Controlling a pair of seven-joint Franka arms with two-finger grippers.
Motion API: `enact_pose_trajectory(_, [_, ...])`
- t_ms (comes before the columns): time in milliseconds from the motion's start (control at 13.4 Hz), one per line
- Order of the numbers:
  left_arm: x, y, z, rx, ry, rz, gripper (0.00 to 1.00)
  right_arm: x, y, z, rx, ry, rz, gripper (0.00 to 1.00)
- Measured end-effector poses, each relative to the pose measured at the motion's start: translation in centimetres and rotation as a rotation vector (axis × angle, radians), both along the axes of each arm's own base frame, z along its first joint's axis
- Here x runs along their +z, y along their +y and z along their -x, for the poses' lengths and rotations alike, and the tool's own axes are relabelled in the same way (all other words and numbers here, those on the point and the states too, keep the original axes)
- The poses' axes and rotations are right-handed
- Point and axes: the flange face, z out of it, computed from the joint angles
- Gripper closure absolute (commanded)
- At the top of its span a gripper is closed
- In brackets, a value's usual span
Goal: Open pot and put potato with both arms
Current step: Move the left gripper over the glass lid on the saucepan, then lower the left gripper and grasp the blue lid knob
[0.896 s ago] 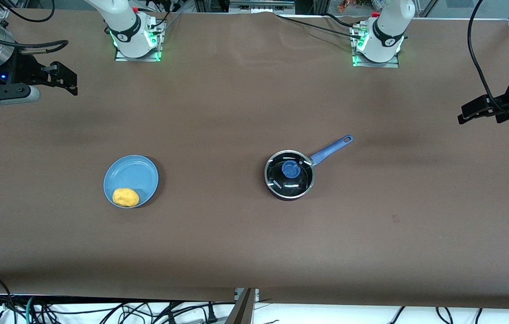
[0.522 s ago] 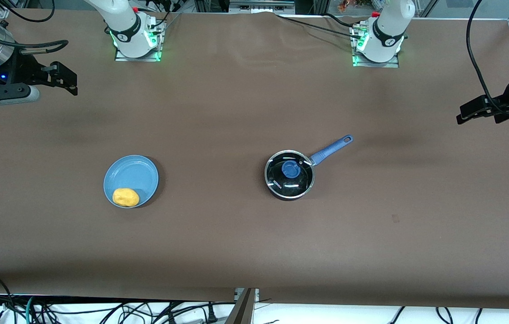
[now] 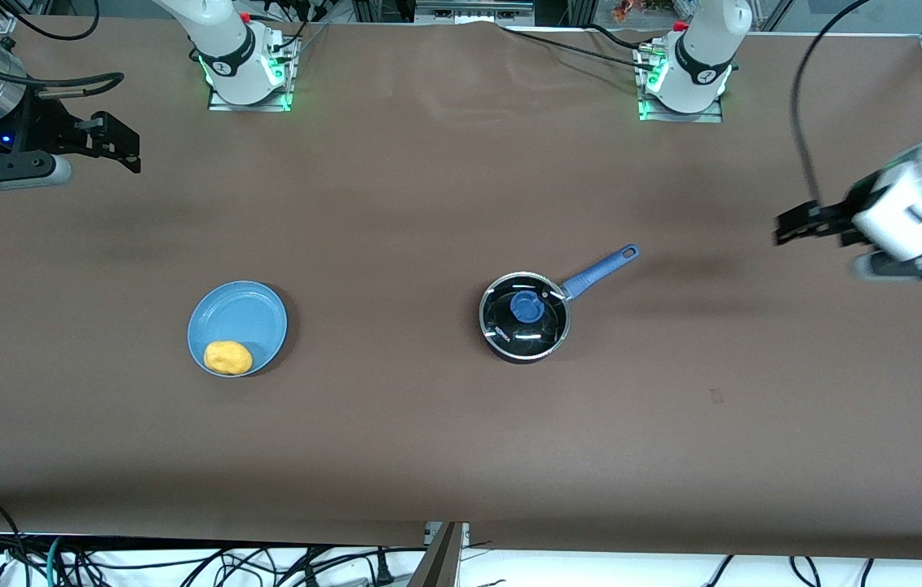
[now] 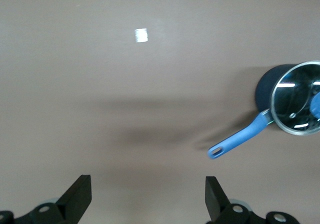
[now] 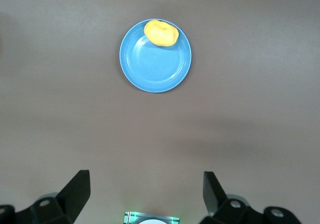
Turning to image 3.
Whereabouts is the yellow potato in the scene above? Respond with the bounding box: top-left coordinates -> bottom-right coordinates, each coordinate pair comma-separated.
204,340 -> 254,377

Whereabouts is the glass lid with blue knob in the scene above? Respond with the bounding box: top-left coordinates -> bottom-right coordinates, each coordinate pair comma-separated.
479,271 -> 571,360

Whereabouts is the blue round plate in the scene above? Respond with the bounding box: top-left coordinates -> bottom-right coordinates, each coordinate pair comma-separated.
187,280 -> 289,378

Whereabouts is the brown table cover sheet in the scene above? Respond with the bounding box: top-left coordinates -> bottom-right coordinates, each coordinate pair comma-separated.
0,18 -> 922,563

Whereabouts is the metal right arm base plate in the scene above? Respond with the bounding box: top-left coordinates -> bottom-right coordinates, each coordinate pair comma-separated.
208,29 -> 296,113

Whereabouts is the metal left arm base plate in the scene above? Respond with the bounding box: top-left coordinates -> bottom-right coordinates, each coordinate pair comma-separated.
636,41 -> 724,123

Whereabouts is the black pot with blue handle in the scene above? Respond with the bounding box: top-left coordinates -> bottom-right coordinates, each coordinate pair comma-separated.
479,243 -> 641,364

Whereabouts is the black table cable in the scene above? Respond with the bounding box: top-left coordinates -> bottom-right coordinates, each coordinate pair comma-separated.
500,27 -> 659,66
587,23 -> 651,50

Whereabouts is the aluminium frame bar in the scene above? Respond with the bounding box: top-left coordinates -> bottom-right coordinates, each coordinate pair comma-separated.
416,0 -> 536,24

